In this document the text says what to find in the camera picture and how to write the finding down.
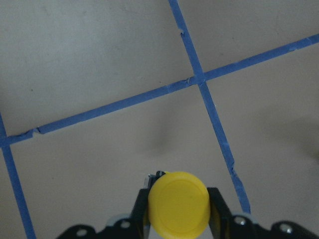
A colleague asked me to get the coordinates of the yellow push button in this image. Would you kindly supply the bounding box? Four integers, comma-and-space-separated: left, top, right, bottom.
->
148, 171, 210, 239

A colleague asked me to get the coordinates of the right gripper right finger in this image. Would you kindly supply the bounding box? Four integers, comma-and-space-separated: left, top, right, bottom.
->
207, 187, 232, 239

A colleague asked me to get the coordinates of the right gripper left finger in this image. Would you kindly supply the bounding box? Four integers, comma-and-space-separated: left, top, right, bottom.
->
131, 189, 150, 239

